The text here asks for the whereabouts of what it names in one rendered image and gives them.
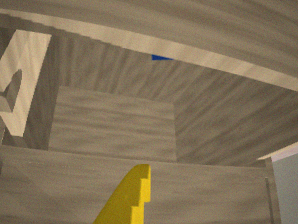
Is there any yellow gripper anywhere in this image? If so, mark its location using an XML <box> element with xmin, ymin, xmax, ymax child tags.
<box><xmin>93</xmin><ymin>164</ymin><xmax>150</xmax><ymax>224</ymax></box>

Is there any blue nine-volt battery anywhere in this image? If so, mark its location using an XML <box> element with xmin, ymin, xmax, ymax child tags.
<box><xmin>152</xmin><ymin>55</ymin><xmax>174</xmax><ymax>60</ymax></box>

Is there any wooden chest of drawers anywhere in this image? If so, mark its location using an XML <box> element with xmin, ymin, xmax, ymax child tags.
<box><xmin>0</xmin><ymin>115</ymin><xmax>281</xmax><ymax>224</ymax></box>

